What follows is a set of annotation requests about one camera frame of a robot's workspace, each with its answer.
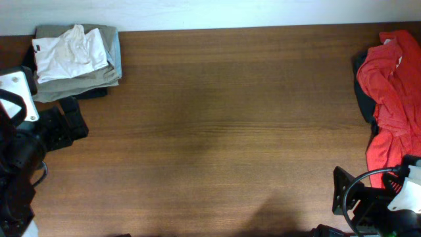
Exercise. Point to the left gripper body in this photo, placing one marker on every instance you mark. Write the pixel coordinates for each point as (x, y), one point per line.
(54, 130)

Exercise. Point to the white polo shirt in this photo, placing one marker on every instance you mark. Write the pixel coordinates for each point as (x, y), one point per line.
(73, 53)

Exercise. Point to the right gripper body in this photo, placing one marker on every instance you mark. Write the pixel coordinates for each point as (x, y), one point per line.
(373, 210)

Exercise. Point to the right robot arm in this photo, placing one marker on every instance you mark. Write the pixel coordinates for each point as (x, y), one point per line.
(406, 204)

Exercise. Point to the folded dark garment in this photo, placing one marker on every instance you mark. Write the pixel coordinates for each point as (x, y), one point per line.
(29, 61)

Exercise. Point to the folded khaki pants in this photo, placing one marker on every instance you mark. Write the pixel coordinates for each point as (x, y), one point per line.
(102, 78)

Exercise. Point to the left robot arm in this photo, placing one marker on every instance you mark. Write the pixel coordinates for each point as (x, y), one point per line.
(24, 146)

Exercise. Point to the dark garment under red pile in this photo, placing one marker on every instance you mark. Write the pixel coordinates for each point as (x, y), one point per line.
(366, 104)

